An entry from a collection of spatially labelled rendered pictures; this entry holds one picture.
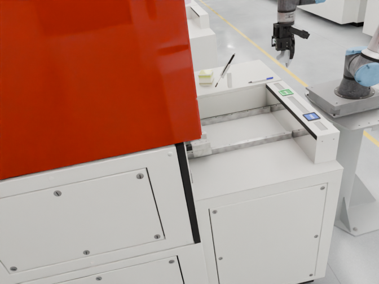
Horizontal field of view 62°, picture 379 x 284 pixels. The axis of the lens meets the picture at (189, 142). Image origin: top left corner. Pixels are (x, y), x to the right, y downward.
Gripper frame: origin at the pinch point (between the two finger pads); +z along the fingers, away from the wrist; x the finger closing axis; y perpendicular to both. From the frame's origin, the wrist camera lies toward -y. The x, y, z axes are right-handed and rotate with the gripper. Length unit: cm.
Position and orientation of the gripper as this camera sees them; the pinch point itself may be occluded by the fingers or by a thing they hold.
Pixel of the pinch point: (288, 64)
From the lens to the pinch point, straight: 161.2
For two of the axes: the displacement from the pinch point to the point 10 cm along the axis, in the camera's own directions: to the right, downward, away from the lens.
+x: 1.6, 5.3, -8.3
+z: 1.3, 8.3, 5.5
